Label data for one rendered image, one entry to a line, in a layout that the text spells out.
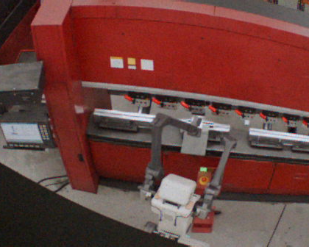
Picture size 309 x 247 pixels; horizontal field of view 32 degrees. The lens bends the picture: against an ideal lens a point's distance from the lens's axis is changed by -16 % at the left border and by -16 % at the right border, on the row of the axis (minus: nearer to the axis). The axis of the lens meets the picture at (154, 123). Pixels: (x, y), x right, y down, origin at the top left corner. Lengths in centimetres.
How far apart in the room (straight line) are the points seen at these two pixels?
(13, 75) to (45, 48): 30
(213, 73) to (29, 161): 240
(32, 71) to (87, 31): 48
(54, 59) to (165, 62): 78
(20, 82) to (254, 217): 266
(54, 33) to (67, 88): 62
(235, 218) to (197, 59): 187
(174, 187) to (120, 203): 156
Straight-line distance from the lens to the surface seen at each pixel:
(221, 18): 367
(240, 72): 409
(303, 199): 554
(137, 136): 479
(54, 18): 375
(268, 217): 544
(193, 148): 458
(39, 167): 579
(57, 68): 407
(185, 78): 423
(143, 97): 449
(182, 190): 398
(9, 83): 393
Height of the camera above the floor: 489
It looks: 56 degrees down
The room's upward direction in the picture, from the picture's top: 3 degrees counter-clockwise
